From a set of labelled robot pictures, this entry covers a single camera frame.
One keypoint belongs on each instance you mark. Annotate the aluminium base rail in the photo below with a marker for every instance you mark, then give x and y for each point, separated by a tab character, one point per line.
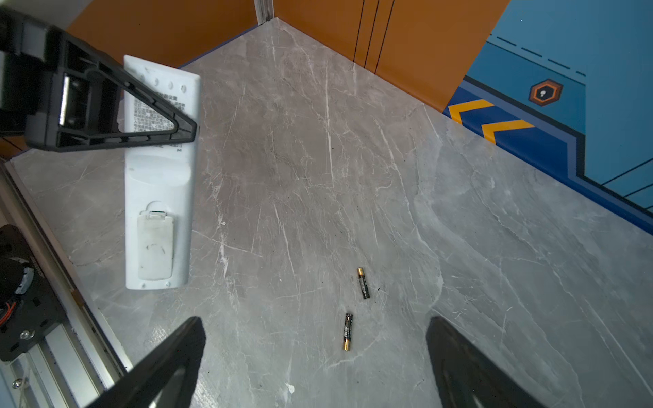
65	369

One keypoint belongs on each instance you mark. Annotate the white remote control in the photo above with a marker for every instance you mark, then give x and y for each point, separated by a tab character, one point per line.
162	178

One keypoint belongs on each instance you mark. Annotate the white battery cover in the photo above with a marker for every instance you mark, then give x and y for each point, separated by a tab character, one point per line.
155	244

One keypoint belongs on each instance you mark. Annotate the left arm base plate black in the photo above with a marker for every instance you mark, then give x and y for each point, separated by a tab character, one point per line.
30	310

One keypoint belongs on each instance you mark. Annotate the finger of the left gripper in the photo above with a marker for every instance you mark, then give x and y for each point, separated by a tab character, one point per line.
85	100

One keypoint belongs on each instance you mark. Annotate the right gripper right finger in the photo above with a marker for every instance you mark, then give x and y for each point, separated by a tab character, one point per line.
465	377

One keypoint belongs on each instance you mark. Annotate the black AAA battery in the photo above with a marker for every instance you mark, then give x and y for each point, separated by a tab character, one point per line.
363	283
347	331

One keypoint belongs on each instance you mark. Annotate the left aluminium corner post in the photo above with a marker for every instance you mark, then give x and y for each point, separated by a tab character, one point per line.
264	10

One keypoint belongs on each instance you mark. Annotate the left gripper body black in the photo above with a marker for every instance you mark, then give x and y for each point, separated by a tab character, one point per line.
20	76

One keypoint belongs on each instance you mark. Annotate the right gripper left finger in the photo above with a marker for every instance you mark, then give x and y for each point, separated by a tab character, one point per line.
166	377

